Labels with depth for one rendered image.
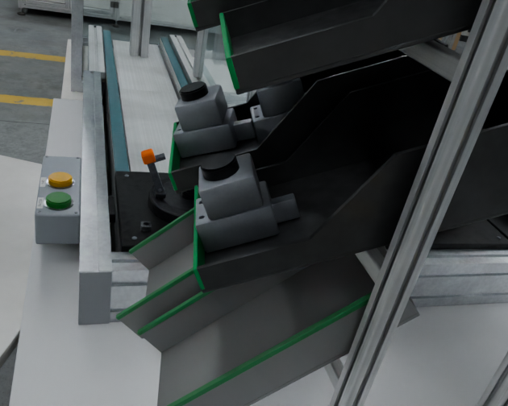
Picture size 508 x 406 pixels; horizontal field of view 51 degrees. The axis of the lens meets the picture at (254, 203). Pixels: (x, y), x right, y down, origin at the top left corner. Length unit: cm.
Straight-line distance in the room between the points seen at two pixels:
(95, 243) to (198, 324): 30
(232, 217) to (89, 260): 42
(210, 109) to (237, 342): 24
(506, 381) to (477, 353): 44
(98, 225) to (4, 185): 36
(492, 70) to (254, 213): 20
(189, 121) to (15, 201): 63
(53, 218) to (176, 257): 27
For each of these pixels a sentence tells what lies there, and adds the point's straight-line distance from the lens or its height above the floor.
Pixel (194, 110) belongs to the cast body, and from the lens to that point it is 56.
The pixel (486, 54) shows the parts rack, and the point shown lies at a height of 140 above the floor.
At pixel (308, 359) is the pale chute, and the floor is 113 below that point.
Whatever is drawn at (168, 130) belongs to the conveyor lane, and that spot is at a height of 92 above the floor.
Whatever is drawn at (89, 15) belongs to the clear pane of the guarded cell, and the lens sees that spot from 216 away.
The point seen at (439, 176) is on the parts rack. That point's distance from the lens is 35.
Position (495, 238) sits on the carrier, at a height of 97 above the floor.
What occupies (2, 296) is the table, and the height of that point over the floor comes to 86.
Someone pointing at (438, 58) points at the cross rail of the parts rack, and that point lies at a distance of 37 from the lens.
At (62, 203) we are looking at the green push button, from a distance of 92.
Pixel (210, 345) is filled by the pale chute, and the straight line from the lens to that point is 58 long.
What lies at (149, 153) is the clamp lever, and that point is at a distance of 87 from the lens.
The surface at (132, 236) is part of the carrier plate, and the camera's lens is 84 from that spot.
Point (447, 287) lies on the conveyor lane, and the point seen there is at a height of 90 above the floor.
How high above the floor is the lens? 145
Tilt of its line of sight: 30 degrees down
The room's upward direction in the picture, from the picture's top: 12 degrees clockwise
